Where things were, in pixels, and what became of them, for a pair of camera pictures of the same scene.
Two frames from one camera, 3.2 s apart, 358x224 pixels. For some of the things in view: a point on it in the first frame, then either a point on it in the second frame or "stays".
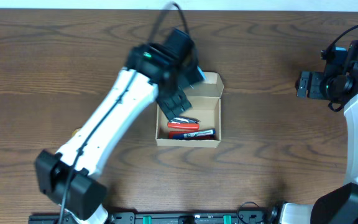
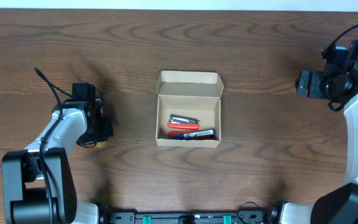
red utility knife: (178, 132) stays
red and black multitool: (183, 123) stays
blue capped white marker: (189, 135) stays
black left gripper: (173, 101) → (105, 129)
